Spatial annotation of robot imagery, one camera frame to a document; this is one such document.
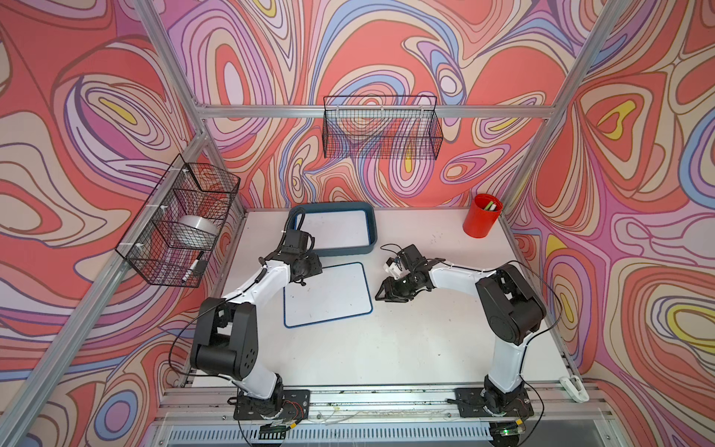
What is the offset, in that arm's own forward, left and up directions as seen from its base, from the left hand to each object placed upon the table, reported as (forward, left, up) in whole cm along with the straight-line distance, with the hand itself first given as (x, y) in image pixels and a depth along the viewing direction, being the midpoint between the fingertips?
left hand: (316, 266), depth 92 cm
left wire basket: (-7, +33, +24) cm, 42 cm away
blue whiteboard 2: (-5, -7, -9) cm, 13 cm away
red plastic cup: (+23, -63, +1) cm, 67 cm away
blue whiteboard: (+21, -5, -4) cm, 22 cm away
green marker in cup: (+25, -64, +5) cm, 69 cm away
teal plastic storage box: (+32, -6, -3) cm, 33 cm away
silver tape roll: (-6, +26, +25) cm, 37 cm away
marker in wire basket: (-13, +30, +17) cm, 37 cm away
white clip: (-35, -74, -7) cm, 82 cm away
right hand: (-10, -22, -7) cm, 26 cm away
